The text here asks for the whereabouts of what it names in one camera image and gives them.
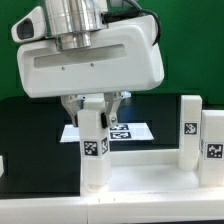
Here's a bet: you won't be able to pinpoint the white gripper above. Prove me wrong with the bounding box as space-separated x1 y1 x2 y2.
17 16 164 128

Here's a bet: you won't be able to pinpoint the white desk top tray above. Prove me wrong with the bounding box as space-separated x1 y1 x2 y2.
80 149 224 198

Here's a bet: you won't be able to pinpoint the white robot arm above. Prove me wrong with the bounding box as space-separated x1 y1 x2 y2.
11 0 164 127

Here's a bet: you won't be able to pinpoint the white marker sheet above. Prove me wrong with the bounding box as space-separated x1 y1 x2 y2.
60 123 154 143

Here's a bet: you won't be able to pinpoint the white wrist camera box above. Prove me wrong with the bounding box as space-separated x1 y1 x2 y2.
11 6 46 43

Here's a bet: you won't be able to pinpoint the black cables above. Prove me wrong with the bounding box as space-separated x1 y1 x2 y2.
103 7 162 46

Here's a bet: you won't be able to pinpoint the white L-shaped obstacle wall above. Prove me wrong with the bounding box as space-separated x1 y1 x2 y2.
0 155 224 224

